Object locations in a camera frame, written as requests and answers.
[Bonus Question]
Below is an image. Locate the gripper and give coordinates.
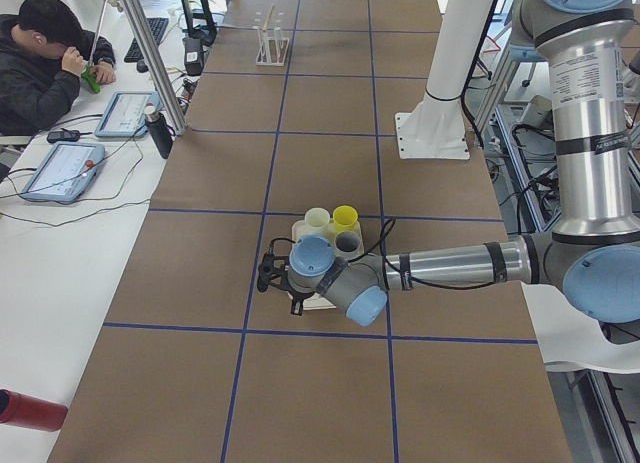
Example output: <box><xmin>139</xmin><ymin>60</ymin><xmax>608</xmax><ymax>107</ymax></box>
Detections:
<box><xmin>287</xmin><ymin>287</ymin><xmax>306</xmax><ymax>316</ymax></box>

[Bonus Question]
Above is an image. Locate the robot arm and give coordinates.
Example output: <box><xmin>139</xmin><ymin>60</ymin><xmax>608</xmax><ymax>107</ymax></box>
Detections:
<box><xmin>258</xmin><ymin>0</ymin><xmax>639</xmax><ymax>326</ymax></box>

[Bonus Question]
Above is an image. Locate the grey cup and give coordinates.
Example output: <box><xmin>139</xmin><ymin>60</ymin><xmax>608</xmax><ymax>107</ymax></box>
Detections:
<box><xmin>334</xmin><ymin>231</ymin><xmax>363</xmax><ymax>260</ymax></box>

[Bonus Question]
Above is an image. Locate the cream cup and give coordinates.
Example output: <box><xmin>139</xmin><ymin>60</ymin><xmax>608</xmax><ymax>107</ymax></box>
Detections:
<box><xmin>304</xmin><ymin>207</ymin><xmax>330</xmax><ymax>238</ymax></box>

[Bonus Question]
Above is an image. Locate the yellow cup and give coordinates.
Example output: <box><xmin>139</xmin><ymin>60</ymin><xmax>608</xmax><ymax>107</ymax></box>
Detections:
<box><xmin>332</xmin><ymin>205</ymin><xmax>359</xmax><ymax>233</ymax></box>

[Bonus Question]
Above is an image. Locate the white cup rack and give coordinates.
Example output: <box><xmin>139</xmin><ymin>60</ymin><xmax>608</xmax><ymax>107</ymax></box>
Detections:
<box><xmin>253</xmin><ymin>4</ymin><xmax>290</xmax><ymax>67</ymax></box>

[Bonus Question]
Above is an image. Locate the cream plastic tray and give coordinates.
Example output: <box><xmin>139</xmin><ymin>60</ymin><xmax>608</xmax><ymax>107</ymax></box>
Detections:
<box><xmin>291</xmin><ymin>220</ymin><xmax>364</xmax><ymax>311</ymax></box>

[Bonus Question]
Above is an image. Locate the black thermos bottle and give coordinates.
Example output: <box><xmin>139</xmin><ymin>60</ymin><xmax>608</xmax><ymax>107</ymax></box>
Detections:
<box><xmin>143</xmin><ymin>103</ymin><xmax>173</xmax><ymax>159</ymax></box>

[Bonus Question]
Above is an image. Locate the far teach pendant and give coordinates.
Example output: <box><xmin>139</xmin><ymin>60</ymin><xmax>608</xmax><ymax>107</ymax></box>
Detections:
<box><xmin>94</xmin><ymin>91</ymin><xmax>161</xmax><ymax>138</ymax></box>

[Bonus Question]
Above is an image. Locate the teach pendant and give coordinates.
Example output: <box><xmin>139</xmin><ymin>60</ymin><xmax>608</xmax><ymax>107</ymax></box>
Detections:
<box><xmin>94</xmin><ymin>91</ymin><xmax>161</xmax><ymax>138</ymax></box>
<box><xmin>20</xmin><ymin>141</ymin><xmax>106</xmax><ymax>204</ymax></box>

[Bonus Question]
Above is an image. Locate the near teach pendant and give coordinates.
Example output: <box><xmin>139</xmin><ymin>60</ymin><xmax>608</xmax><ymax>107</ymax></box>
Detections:
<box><xmin>20</xmin><ymin>141</ymin><xmax>106</xmax><ymax>204</ymax></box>

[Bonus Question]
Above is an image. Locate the white chair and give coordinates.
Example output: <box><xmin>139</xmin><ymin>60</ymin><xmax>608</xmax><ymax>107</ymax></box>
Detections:
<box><xmin>522</xmin><ymin>284</ymin><xmax>639</xmax><ymax>374</ymax></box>

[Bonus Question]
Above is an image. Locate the black label box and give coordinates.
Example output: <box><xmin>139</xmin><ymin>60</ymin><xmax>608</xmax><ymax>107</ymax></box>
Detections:
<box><xmin>182</xmin><ymin>37</ymin><xmax>204</xmax><ymax>76</ymax></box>

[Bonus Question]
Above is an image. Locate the black monitor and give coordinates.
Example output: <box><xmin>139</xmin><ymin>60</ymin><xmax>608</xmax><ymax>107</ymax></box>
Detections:
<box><xmin>176</xmin><ymin>0</ymin><xmax>219</xmax><ymax>46</ymax></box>

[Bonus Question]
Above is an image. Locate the black computer mouse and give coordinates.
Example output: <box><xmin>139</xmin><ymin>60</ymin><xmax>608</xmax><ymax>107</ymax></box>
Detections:
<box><xmin>136</xmin><ymin>59</ymin><xmax>149</xmax><ymax>73</ymax></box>

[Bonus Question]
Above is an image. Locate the red water bottle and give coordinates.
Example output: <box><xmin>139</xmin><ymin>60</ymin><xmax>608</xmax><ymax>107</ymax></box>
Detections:
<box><xmin>1</xmin><ymin>389</ymin><xmax>68</xmax><ymax>432</ymax></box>

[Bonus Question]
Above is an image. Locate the black keyboard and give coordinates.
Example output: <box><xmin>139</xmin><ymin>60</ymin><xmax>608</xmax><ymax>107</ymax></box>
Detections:
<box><xmin>122</xmin><ymin>16</ymin><xmax>171</xmax><ymax>64</ymax></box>

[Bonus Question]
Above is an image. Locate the seated person in black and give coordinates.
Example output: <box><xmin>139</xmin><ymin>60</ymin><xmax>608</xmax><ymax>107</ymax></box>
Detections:
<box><xmin>1</xmin><ymin>0</ymin><xmax>115</xmax><ymax>136</ymax></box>

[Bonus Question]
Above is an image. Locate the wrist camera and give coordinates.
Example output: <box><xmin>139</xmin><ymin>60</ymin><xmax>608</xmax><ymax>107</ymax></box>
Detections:
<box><xmin>256</xmin><ymin>237</ymin><xmax>294</xmax><ymax>293</ymax></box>

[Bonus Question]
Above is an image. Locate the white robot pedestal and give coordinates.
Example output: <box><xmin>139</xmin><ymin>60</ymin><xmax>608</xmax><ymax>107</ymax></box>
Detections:
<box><xmin>395</xmin><ymin>0</ymin><xmax>496</xmax><ymax>160</ymax></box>

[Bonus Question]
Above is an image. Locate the aluminium frame post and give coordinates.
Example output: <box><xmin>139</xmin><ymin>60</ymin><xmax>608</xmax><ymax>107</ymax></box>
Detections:
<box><xmin>120</xmin><ymin>0</ymin><xmax>187</xmax><ymax>136</ymax></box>

